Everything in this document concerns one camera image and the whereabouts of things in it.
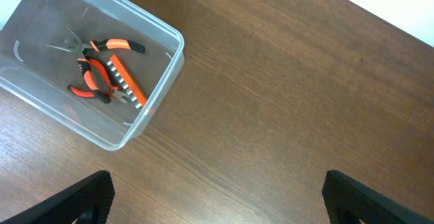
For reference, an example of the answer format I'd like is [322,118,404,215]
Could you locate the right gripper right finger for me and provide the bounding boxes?
[321,170,433,224]

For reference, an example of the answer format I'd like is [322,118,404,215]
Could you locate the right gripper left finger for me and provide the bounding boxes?
[4,170,115,224]

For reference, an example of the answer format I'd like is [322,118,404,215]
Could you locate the small red cutting pliers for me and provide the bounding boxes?
[66,58,128,104]

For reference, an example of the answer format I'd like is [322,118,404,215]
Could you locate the socket bit rail orange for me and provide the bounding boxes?
[107,54,147,109]

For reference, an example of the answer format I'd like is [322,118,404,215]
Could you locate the clear plastic container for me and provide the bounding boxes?
[1,0,184,151]

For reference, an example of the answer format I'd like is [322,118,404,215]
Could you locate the orange black needle-nose pliers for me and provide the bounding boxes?
[57,34,145,88]

